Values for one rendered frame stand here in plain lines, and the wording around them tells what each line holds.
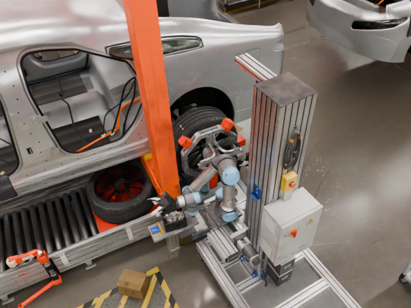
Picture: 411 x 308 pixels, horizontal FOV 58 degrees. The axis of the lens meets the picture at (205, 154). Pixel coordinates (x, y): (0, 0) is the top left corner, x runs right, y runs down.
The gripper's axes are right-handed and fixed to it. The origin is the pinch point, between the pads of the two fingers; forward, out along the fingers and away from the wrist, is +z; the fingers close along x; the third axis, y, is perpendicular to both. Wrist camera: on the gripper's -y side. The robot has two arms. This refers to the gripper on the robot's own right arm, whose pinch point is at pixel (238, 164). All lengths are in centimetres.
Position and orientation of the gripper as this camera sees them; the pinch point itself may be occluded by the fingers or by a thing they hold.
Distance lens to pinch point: 332.9
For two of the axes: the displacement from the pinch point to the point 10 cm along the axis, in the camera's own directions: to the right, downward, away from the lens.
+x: 4.4, 6.1, -6.6
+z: -9.0, 3.3, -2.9
